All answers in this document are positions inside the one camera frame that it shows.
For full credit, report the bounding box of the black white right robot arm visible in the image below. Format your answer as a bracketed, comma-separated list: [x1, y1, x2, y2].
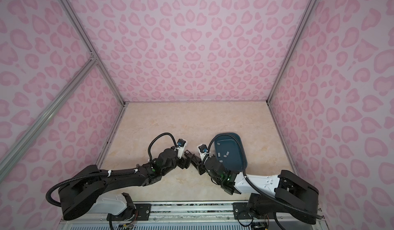
[192, 156, 323, 225]

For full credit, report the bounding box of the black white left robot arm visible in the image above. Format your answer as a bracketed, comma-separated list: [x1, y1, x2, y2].
[45, 149, 193, 221]

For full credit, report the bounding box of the black long stapler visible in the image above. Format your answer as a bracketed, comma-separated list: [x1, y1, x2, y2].
[187, 153, 205, 175]

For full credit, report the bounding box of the aluminium diagonal frame bar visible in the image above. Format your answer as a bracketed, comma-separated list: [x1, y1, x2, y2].
[1, 56, 97, 181]

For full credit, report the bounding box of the aluminium corner frame post right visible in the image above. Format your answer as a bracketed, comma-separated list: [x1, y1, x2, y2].
[266, 0, 320, 106]

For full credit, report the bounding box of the teal plastic tray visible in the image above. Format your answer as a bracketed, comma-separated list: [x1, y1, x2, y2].
[213, 133, 247, 172]

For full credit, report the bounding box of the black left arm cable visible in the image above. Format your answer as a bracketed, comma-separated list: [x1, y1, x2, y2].
[147, 132, 179, 163]

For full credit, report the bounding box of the aluminium corner frame post left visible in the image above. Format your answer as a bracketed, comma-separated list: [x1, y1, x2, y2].
[58, 0, 126, 106]

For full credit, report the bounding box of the aluminium corner frame post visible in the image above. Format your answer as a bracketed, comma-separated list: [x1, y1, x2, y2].
[58, 0, 126, 106]
[266, 0, 320, 106]

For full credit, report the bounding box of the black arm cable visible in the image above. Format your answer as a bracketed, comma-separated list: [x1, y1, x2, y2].
[207, 134, 322, 220]
[147, 132, 179, 163]

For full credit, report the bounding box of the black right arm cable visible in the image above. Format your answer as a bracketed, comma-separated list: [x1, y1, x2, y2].
[207, 134, 322, 220]

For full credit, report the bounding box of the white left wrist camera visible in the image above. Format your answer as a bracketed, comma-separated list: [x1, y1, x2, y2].
[175, 139, 188, 159]

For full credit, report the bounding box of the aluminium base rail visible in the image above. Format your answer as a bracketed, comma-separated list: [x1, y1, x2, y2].
[58, 201, 328, 230]

